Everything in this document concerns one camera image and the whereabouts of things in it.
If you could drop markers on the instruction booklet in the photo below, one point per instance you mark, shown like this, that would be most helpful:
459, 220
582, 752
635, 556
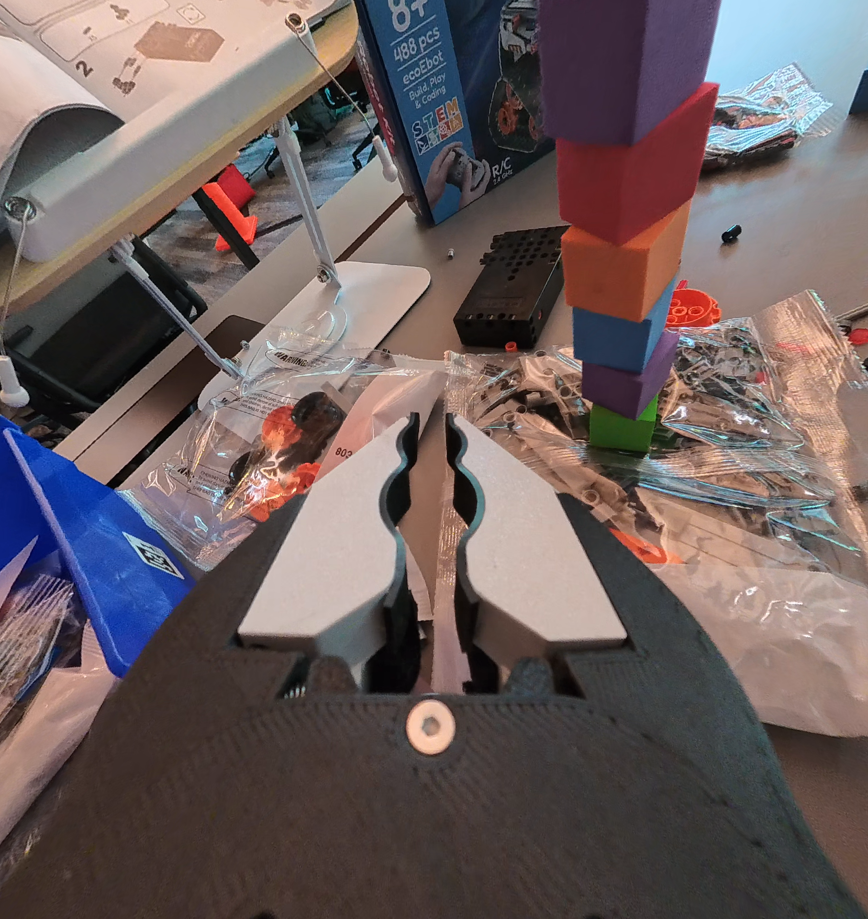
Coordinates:
104, 72

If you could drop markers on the blue robot kit box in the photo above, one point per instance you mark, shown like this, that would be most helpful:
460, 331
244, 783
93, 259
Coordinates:
449, 101

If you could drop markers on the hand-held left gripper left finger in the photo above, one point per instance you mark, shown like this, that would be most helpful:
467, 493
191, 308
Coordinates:
327, 575

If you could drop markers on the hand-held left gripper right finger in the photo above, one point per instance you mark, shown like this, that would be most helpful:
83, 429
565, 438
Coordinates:
549, 575

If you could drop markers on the purple foam cube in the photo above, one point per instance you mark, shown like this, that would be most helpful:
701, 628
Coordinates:
628, 65
624, 385

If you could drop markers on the white label wheels bag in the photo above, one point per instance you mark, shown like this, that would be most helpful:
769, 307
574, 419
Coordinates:
262, 460

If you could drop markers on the blue plastic bin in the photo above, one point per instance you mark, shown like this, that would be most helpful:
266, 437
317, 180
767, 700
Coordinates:
75, 546

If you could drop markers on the orange foam cube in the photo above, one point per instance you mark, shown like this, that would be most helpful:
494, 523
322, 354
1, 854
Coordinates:
621, 266

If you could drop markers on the grey desk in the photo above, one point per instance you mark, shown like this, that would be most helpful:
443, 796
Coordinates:
793, 216

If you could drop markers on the green foam cube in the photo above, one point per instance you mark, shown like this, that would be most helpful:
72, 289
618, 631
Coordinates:
624, 428

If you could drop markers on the black office chair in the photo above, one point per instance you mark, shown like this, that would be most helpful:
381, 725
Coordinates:
104, 323

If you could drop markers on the clear empty plastic bag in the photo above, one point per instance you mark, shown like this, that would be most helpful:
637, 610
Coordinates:
298, 345

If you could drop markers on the silver plastic parts bag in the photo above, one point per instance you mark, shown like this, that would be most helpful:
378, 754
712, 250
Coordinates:
772, 122

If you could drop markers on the grey axle rod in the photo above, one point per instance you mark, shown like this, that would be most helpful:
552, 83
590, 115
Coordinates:
853, 310

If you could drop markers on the red foam cube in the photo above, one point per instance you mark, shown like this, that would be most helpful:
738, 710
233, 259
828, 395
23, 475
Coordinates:
635, 173

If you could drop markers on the clear bag of grey beams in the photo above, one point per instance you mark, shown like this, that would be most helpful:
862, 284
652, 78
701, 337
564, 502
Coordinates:
750, 488

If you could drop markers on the orange plastic gear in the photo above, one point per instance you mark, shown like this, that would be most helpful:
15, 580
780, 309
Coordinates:
695, 305

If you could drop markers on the light blue foam cube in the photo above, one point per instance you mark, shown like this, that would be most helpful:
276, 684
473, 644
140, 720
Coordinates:
621, 333

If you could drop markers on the white book stand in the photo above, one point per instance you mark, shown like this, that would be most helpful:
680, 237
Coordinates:
377, 295

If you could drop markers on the black short pin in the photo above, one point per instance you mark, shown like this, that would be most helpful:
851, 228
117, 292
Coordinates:
730, 231

